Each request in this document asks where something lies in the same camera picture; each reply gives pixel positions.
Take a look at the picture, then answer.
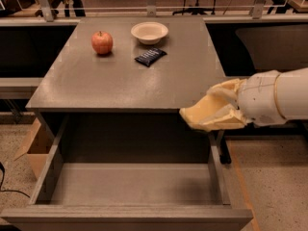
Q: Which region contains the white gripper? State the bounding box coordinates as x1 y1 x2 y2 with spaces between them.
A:
192 70 286 132

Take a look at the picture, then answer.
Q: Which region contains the yellow sponge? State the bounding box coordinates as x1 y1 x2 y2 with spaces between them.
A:
179 94 244 132

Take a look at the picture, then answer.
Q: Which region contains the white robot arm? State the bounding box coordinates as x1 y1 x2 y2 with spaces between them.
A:
181 68 308 132

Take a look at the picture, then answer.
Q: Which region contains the grey cabinet with counter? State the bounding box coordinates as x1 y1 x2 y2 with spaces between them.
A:
27 16 224 163

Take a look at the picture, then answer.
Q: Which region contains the open grey top drawer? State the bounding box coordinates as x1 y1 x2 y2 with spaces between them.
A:
2 114 252 231

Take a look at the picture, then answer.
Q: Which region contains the dark side chair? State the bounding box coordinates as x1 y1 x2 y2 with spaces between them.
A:
235 23 308 75

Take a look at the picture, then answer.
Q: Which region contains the dark snack packet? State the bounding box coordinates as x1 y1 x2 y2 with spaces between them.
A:
135 47 167 67

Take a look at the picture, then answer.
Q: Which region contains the white bowl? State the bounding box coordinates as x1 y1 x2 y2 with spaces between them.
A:
131 22 168 45

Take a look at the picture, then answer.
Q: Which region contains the red apple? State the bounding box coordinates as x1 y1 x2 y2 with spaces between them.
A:
91 31 113 55

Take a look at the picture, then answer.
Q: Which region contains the cardboard box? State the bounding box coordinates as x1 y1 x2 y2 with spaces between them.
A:
13 118 52 178

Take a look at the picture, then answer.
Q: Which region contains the metal railing frame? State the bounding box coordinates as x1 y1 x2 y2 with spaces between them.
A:
0 0 308 26

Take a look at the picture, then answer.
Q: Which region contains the black cable on floor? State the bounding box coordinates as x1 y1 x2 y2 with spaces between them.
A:
0 161 31 198

